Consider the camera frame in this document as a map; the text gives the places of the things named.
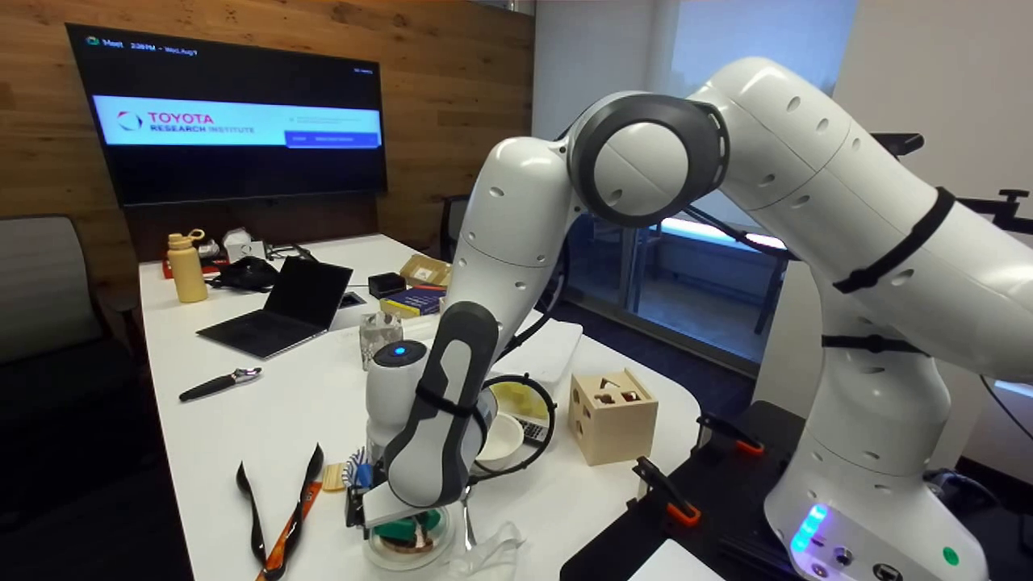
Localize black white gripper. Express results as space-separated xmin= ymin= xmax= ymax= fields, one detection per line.
xmin=357 ymin=478 xmax=450 ymax=547

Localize green object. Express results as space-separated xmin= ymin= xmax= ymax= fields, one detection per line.
xmin=378 ymin=516 xmax=444 ymax=541

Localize clear round plate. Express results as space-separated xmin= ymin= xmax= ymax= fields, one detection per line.
xmin=361 ymin=507 xmax=467 ymax=576

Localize white bowl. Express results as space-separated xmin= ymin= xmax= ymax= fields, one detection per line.
xmin=476 ymin=410 xmax=534 ymax=472

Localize black rimmed round plate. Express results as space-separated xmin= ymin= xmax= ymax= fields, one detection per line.
xmin=470 ymin=372 xmax=563 ymax=484

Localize white pen cup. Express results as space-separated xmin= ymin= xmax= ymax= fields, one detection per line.
xmin=356 ymin=310 xmax=407 ymax=372

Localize white rectangular tray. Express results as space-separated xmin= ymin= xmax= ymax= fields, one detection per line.
xmin=502 ymin=315 xmax=587 ymax=392

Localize wooden shape sorter box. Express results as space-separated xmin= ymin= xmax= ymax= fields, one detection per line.
xmin=565 ymin=369 xmax=662 ymax=468

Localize black marker pen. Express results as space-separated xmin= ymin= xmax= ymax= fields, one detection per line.
xmin=174 ymin=364 xmax=265 ymax=408

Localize black laptop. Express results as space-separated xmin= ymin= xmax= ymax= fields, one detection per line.
xmin=193 ymin=255 xmax=356 ymax=361

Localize open cardboard box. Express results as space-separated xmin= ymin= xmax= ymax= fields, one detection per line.
xmin=396 ymin=251 xmax=454 ymax=293

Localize black orange bar clamp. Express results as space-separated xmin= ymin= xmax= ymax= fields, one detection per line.
xmin=630 ymin=456 xmax=707 ymax=532
xmin=694 ymin=412 xmax=772 ymax=462

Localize black bag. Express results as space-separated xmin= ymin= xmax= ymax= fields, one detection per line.
xmin=207 ymin=255 xmax=284 ymax=293

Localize black mounting base board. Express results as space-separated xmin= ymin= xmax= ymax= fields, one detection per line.
xmin=557 ymin=398 xmax=832 ymax=581

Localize yellow water bottle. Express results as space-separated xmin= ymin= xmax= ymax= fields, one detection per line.
xmin=163 ymin=225 xmax=213 ymax=308

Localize grey office chair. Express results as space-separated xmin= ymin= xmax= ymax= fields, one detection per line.
xmin=0 ymin=213 xmax=123 ymax=375

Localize wall mounted TV screen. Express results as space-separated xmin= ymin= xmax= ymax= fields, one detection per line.
xmin=65 ymin=22 xmax=390 ymax=209

